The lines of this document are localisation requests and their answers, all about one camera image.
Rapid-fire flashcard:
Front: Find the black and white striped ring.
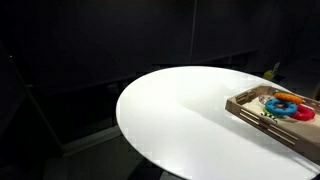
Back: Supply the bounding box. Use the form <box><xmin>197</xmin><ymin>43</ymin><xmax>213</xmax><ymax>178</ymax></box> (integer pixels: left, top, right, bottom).
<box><xmin>260</xmin><ymin>110</ymin><xmax>278</xmax><ymax>120</ymax></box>

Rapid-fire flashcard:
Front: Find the clear plastic ring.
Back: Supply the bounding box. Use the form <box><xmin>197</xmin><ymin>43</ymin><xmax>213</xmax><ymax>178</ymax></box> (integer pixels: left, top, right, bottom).
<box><xmin>257</xmin><ymin>94</ymin><xmax>272</xmax><ymax>105</ymax></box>

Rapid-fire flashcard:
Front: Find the red toy ring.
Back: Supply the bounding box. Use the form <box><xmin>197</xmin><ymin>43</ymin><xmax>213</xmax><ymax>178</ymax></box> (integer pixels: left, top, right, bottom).
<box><xmin>288</xmin><ymin>103</ymin><xmax>317</xmax><ymax>122</ymax></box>

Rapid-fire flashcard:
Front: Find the wooden slatted tray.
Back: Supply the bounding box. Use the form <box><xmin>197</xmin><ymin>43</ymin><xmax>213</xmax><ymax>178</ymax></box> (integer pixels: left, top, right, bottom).
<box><xmin>224</xmin><ymin>84</ymin><xmax>320</xmax><ymax>164</ymax></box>

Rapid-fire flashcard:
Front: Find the blue toy ring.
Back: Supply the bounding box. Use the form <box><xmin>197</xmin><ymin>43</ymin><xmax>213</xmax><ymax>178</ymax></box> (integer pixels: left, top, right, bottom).
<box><xmin>264</xmin><ymin>97</ymin><xmax>299</xmax><ymax>117</ymax></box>

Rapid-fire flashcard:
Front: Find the orange toy ring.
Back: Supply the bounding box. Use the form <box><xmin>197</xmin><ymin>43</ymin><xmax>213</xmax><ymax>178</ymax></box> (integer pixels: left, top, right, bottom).
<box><xmin>273</xmin><ymin>92</ymin><xmax>305</xmax><ymax>106</ymax></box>

